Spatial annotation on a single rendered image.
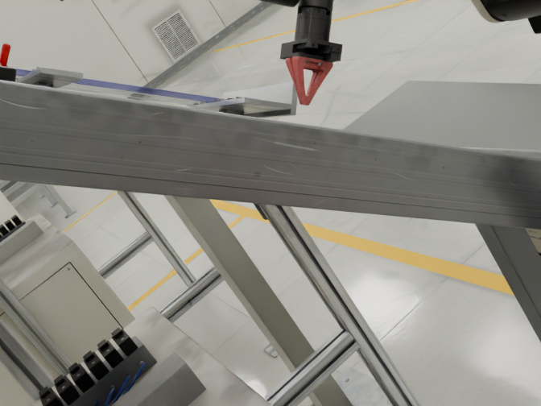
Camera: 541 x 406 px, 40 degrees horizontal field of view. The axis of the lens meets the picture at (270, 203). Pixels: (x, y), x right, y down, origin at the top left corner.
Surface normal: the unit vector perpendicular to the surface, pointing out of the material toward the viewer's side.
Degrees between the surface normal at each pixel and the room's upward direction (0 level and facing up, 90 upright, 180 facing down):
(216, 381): 0
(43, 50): 90
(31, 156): 90
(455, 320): 0
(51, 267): 90
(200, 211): 90
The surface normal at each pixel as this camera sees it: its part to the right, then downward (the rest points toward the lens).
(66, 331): 0.41, 0.10
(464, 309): -0.52, -0.79
